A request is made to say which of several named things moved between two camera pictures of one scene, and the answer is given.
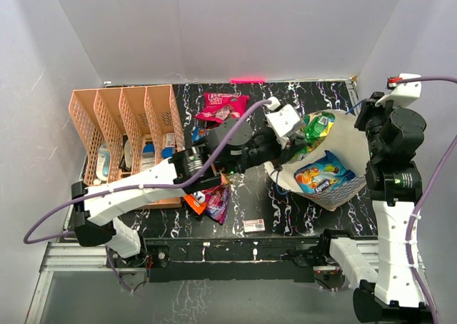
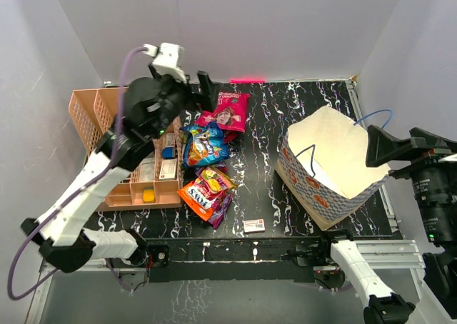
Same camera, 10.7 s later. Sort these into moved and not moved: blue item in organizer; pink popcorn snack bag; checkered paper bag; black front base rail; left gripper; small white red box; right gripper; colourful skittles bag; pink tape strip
Moved: checkered paper bag; left gripper; right gripper; colourful skittles bag
Not moved: small white red box; pink popcorn snack bag; pink tape strip; blue item in organizer; black front base rail
